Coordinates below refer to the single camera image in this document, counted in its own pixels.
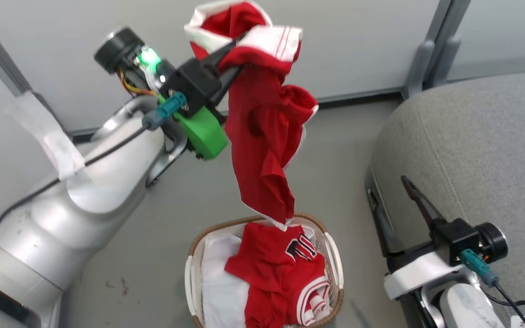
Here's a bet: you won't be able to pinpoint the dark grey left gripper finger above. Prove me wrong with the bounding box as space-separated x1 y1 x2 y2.
204 31 249 70
214 65 246 106

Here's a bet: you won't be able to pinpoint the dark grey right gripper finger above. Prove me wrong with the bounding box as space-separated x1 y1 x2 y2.
401 175 448 229

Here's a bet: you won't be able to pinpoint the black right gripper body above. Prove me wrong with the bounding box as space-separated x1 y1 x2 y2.
430 218 482 267

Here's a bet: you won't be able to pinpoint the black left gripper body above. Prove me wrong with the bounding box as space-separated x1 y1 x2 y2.
136 46 224 120

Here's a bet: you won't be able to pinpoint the red white sports shorts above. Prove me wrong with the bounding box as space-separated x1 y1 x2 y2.
184 0 320 231

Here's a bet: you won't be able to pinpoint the red jersey with black logo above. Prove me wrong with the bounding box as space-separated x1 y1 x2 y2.
224 222 332 328

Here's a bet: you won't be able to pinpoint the white laundry basket brown rim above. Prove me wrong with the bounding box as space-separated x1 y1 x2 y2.
184 213 345 328

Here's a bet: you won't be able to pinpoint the white cloth in basket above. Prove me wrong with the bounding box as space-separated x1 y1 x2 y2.
201 225 331 328

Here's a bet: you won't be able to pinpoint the teal connector on white housing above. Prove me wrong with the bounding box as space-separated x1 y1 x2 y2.
459 248 500 287

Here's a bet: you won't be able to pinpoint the teal connector on green housing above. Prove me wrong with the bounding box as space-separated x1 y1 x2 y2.
142 91 188 132

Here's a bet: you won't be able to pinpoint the grey fabric sofa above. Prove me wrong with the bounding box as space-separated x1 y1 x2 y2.
365 71 525 328

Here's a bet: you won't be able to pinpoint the white tape strip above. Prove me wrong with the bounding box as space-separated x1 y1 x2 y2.
4 91 86 182

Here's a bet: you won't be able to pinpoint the green camera housing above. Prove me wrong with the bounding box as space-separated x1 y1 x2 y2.
173 105 229 161

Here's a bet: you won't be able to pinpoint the white camera housing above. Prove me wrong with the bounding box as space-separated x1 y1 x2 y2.
383 251 471 301

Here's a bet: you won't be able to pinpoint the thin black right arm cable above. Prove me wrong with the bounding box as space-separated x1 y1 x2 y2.
489 279 525 328

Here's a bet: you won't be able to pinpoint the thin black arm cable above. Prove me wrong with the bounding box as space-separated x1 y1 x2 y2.
489 279 525 328
0 122 151 231

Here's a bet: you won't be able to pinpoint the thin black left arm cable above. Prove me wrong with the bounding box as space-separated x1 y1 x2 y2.
0 122 151 231

